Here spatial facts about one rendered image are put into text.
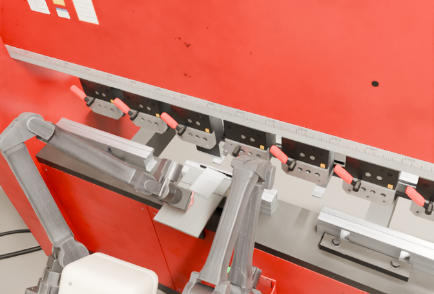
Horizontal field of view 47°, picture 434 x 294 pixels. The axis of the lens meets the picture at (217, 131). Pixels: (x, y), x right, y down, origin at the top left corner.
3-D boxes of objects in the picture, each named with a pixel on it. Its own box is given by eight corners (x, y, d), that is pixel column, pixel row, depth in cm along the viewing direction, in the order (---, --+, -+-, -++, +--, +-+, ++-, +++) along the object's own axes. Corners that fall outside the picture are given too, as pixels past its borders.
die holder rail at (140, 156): (60, 140, 227) (53, 125, 220) (68, 132, 230) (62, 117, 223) (150, 173, 207) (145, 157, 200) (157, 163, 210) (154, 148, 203)
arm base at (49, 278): (22, 294, 136) (57, 308, 132) (30, 265, 136) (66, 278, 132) (42, 289, 144) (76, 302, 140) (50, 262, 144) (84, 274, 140)
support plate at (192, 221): (154, 220, 175) (153, 218, 175) (190, 168, 191) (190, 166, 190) (197, 238, 168) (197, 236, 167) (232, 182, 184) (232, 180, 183)
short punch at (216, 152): (197, 154, 183) (194, 136, 177) (200, 150, 185) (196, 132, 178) (221, 161, 179) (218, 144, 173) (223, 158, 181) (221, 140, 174)
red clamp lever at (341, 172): (335, 169, 141) (359, 191, 142) (340, 159, 143) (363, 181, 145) (331, 171, 142) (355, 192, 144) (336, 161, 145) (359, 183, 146)
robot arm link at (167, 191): (148, 194, 153) (163, 201, 150) (156, 174, 154) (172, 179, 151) (157, 198, 159) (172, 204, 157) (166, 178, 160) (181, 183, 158)
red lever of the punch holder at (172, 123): (160, 115, 165) (182, 135, 166) (166, 108, 167) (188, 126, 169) (158, 117, 166) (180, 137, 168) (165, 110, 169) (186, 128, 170)
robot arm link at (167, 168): (130, 184, 154) (142, 189, 147) (144, 150, 155) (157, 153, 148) (162, 196, 160) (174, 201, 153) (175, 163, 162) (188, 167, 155)
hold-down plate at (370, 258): (319, 249, 173) (319, 244, 171) (324, 237, 176) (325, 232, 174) (407, 282, 161) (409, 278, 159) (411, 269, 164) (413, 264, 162)
